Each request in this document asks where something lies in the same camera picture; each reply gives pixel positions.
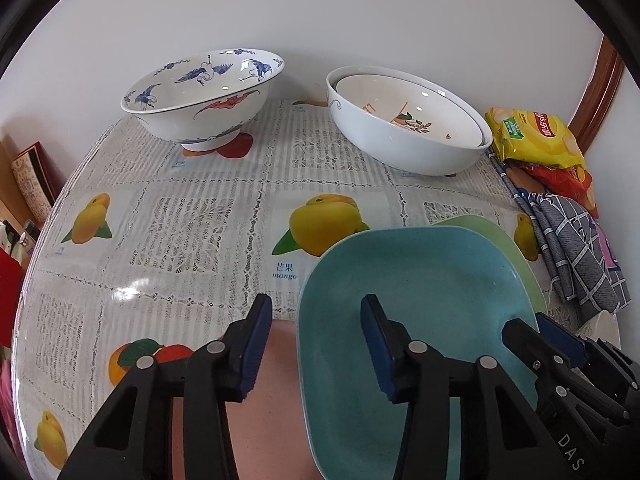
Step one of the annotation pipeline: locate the red paper bag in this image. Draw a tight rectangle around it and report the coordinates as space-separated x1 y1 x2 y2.
0 249 25 348

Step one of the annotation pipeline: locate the red chips bag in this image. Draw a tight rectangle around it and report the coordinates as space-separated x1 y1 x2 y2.
518 162 599 219

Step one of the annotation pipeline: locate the grey checked cloth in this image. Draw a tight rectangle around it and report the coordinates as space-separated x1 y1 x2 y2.
488 151 631 321

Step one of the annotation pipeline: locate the white lemon print bowl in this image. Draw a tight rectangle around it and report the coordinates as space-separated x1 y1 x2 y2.
336 75 485 148

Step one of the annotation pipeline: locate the pink square plate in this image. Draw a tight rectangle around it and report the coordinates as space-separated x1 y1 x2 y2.
170 317 321 480

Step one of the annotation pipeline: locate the yellow chips bag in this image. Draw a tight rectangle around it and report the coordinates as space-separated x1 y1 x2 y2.
485 107 587 169

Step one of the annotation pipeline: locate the large white bowl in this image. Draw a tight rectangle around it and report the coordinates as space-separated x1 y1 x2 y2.
326 65 492 177

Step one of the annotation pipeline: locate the green square plate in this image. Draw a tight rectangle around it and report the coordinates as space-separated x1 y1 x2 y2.
436 214 548 314

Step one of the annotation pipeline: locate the brown wooden door frame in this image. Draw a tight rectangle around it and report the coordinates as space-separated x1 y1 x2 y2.
568 36 626 153

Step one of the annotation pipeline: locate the patterned red box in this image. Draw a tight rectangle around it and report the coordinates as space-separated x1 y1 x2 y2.
11 142 58 226

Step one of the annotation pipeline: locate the white floral bowl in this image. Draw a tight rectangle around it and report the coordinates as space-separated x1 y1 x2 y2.
576 310 622 349

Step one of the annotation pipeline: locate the blue square plate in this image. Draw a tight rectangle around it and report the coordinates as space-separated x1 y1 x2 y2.
297 226 537 479

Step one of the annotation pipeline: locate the fruit print tablecloth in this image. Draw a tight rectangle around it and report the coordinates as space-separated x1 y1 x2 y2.
10 96 609 480

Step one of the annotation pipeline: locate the blue crane patterned bowl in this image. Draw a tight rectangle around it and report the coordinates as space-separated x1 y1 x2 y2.
120 48 285 152

